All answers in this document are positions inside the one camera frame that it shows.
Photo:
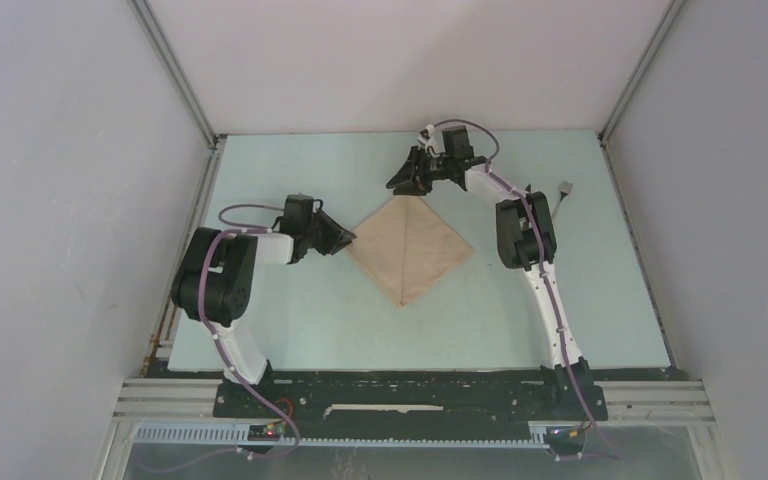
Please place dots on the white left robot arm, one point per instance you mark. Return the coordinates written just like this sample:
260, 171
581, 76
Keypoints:
213, 284

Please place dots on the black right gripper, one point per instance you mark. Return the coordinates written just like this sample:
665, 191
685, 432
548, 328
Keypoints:
409, 180

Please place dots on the aluminium corner post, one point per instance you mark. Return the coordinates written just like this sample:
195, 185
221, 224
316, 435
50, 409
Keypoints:
164, 50
646, 61

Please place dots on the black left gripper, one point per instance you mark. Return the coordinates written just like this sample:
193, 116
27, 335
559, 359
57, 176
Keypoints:
336, 236

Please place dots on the silver fork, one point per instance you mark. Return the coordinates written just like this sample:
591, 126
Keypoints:
564, 190

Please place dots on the white cable duct strip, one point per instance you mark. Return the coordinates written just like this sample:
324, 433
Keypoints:
238, 435

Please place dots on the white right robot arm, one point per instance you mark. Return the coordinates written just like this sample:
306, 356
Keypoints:
526, 242

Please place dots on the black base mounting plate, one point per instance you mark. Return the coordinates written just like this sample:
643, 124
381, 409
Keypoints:
414, 405

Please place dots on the right aluminium corner post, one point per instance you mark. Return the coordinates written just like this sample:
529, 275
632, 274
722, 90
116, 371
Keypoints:
646, 61

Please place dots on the left aluminium corner post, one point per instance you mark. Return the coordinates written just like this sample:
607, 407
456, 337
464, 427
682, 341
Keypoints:
164, 50

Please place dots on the beige cloth napkin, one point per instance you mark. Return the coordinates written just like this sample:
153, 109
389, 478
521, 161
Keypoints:
406, 248

